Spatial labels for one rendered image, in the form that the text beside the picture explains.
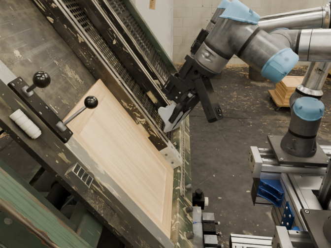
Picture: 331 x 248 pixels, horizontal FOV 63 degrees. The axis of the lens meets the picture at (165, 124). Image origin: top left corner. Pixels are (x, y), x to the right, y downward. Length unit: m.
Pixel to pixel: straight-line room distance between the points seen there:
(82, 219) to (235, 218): 1.74
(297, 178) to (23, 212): 1.10
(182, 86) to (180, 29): 5.64
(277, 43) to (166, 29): 4.31
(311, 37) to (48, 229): 0.71
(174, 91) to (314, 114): 0.73
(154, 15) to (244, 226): 3.64
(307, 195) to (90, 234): 0.86
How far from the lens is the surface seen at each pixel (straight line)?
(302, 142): 1.31
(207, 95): 0.65
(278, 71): 0.62
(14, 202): 0.60
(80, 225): 0.82
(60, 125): 0.76
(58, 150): 0.79
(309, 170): 1.40
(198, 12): 6.24
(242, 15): 0.62
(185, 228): 1.15
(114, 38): 1.56
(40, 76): 0.66
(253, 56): 0.62
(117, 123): 1.10
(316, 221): 1.05
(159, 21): 4.89
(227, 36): 0.62
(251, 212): 2.49
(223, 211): 2.44
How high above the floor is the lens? 1.73
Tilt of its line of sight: 28 degrees down
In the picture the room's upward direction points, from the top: straight up
